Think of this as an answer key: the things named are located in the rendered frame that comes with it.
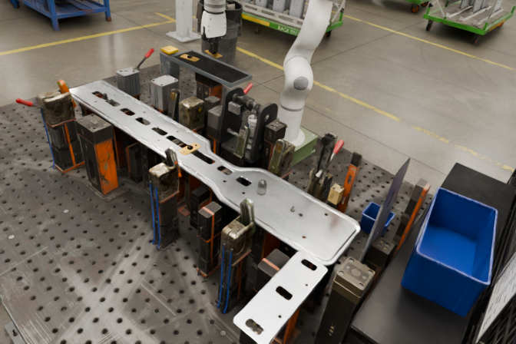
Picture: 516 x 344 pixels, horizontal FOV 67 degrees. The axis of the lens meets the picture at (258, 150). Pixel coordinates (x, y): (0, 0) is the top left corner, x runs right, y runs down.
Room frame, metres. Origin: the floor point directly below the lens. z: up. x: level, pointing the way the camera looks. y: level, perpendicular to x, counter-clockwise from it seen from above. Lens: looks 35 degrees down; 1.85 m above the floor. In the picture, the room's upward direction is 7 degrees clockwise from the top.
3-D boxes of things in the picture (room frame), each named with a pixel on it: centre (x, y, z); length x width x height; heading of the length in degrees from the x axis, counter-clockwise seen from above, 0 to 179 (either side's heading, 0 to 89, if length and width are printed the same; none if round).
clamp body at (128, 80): (1.65, 0.64, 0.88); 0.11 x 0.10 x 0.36; 145
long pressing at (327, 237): (1.18, 0.27, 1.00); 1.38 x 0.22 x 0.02; 55
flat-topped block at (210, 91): (1.58, 0.25, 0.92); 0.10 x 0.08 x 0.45; 55
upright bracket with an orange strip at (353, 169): (0.98, -0.30, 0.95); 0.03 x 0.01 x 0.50; 55
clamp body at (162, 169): (1.00, 0.30, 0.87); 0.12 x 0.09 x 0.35; 145
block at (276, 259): (0.72, -0.09, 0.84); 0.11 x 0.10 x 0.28; 145
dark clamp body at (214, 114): (1.36, 0.17, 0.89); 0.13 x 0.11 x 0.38; 145
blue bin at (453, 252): (0.75, -0.54, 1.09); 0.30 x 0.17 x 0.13; 153
